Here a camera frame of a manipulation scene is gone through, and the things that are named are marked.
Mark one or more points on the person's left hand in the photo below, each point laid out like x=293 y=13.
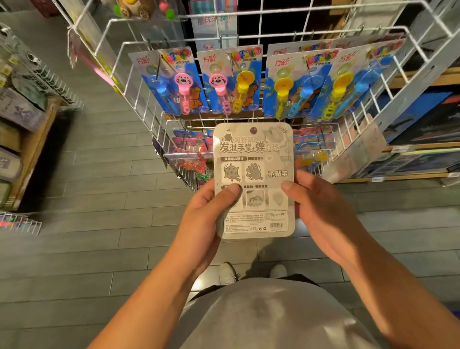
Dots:
x=201 y=234

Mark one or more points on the person's right hand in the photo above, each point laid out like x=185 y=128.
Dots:
x=327 y=219

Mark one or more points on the pile of small toy packets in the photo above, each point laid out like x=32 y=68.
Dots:
x=187 y=147

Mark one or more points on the grey backed sticky toy packet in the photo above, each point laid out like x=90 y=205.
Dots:
x=255 y=154

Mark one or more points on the bubble wand cards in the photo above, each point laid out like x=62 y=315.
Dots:
x=323 y=75

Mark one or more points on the blue and pink bubble wand card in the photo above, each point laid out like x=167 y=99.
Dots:
x=169 y=83

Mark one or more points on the pink and yellow bubble wand card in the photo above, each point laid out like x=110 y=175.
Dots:
x=233 y=79

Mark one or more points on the brown monkey toy packet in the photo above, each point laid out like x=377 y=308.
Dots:
x=136 y=7

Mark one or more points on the person's left forearm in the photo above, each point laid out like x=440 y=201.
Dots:
x=151 y=309

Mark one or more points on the person's black trousers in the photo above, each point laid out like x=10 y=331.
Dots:
x=208 y=287

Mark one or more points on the person's grey clothing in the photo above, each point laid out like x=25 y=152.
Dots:
x=273 y=316

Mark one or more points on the clear plastic label holder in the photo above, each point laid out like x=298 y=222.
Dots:
x=356 y=154

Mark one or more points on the wooden shelf unit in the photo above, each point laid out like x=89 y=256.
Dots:
x=431 y=75

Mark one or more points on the wooden goods shelf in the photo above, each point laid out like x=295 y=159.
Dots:
x=32 y=154

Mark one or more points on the pink hanging packet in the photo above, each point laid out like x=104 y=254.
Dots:
x=93 y=61

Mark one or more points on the wooden shelf with pouches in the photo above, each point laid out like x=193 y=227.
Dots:
x=14 y=108

